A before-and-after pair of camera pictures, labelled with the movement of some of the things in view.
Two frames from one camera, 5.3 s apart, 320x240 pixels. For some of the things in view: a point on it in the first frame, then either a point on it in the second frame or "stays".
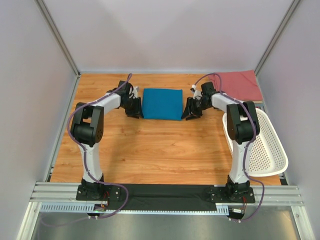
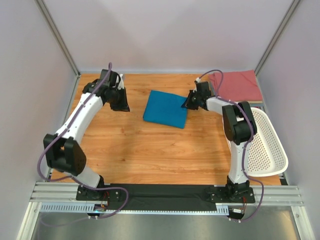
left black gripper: x=133 y=107 -> x=120 y=98
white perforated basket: x=267 y=156 stays
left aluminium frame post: x=43 y=9 stays
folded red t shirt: x=242 y=85 stays
